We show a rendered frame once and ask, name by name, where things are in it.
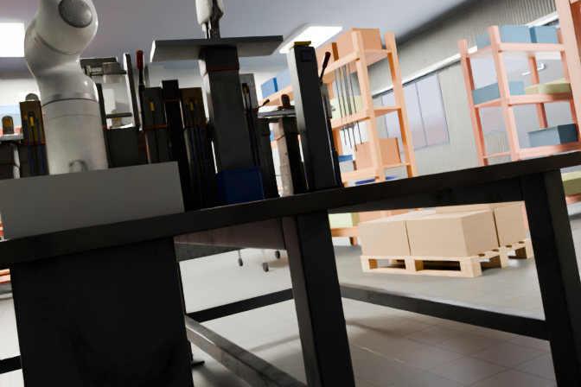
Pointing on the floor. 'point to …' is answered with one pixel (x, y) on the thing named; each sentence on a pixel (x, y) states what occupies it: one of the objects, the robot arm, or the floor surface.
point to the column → (103, 319)
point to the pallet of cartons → (446, 239)
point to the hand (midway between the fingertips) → (213, 38)
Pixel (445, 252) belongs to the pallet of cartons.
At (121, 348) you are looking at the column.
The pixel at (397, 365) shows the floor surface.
